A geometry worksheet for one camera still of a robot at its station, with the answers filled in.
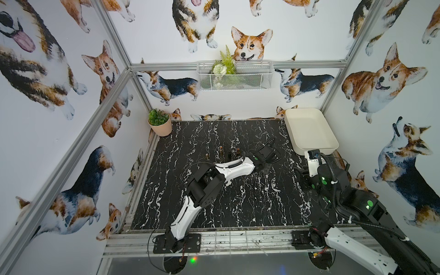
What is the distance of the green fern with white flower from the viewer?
814mm

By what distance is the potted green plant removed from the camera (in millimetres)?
1055

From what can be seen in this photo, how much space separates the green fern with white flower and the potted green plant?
410 millimetres
